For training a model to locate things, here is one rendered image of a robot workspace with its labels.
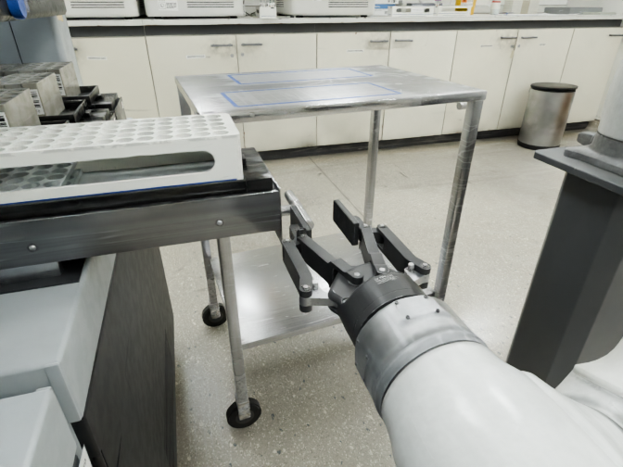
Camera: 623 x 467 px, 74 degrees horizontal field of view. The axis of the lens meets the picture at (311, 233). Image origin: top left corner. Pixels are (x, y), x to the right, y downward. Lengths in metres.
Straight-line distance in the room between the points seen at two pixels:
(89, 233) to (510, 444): 0.39
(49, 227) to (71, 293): 0.07
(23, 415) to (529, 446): 0.32
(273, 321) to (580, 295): 0.70
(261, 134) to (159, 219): 2.49
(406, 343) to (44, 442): 0.25
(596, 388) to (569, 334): 0.75
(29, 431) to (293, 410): 0.95
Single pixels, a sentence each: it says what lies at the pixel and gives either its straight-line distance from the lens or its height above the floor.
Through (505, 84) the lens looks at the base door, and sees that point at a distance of 3.71.
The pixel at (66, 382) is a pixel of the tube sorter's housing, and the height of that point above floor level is 0.71.
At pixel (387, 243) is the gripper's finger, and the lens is 0.46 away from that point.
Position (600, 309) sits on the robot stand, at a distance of 1.09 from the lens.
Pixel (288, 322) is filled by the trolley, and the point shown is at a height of 0.28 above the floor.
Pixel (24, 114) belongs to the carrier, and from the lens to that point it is 0.67.
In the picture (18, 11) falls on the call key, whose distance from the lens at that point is 0.68.
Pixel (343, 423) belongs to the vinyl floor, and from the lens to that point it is 1.22.
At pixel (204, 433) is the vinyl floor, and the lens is 1.23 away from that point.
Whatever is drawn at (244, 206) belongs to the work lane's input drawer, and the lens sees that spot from 0.45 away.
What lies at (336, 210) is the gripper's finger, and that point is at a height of 0.75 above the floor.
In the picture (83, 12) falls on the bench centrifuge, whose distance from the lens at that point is 2.80.
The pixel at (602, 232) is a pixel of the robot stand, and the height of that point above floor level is 0.59.
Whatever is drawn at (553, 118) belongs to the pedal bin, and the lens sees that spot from 3.58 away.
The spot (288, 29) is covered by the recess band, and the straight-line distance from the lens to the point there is 2.90.
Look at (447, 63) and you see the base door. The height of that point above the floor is 0.60.
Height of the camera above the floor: 0.98
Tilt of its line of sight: 29 degrees down
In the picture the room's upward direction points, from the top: straight up
